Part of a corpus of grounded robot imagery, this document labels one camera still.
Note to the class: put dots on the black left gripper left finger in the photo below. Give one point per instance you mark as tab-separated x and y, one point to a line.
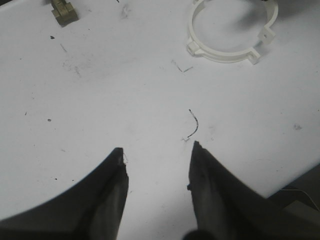
92	209

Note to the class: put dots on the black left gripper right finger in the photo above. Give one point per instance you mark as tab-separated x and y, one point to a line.
227	209

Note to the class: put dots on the white half pipe clamp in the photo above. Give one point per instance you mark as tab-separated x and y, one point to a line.
198	49
267	35

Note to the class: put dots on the brass valve red handwheel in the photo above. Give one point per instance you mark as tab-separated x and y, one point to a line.
64	12

